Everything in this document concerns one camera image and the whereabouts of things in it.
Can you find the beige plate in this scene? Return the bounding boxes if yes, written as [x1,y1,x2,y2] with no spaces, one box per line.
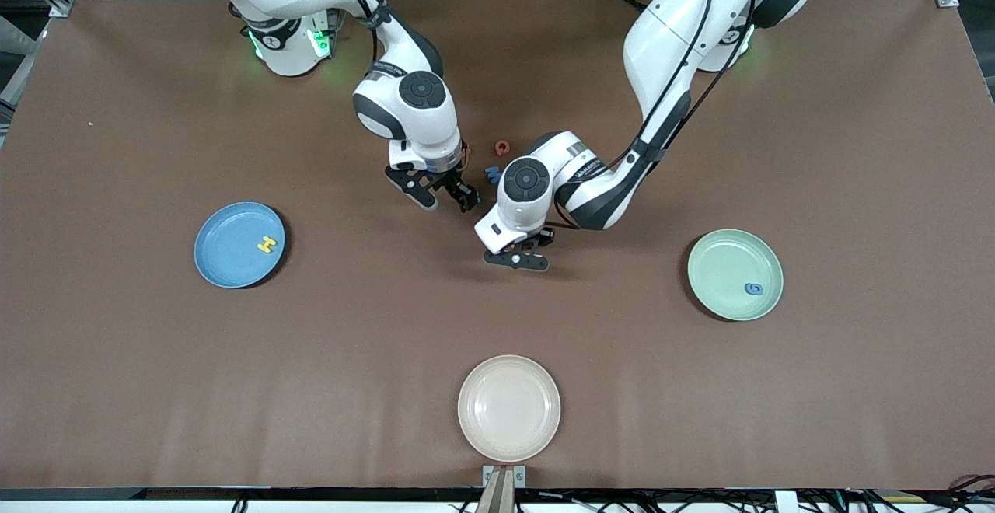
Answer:
[457,354,562,464]

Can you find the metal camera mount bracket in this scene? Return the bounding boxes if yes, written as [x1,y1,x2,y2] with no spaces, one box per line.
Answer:
[482,465,527,513]

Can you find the green plate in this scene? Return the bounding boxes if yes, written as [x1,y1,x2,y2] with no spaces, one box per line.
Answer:
[687,229,784,322]

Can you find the blue plate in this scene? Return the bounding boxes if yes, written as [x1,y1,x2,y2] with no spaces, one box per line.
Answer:
[194,201,287,289]

